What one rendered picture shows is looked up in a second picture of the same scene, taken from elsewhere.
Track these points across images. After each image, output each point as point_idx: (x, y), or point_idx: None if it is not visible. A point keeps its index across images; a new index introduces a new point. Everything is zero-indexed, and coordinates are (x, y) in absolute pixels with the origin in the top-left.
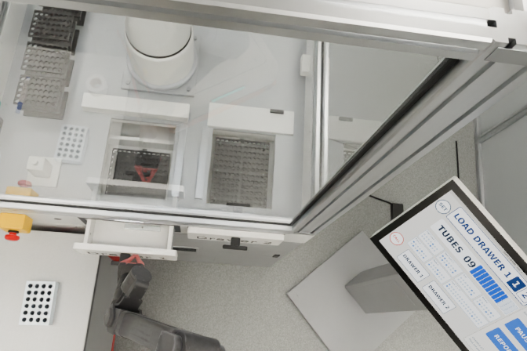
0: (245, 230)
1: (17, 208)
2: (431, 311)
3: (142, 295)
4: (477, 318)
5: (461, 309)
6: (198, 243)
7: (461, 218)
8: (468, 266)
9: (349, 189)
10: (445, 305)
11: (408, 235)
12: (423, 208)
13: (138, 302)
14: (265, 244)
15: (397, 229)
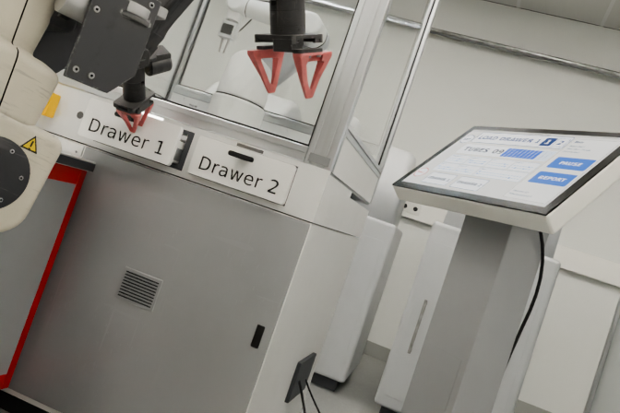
0: (257, 150)
1: None
2: (461, 195)
3: (160, 53)
4: (515, 176)
5: (495, 180)
6: (175, 241)
7: (485, 136)
8: (497, 154)
9: None
10: (476, 185)
11: (434, 165)
12: (448, 147)
13: (152, 55)
14: (261, 241)
15: (422, 167)
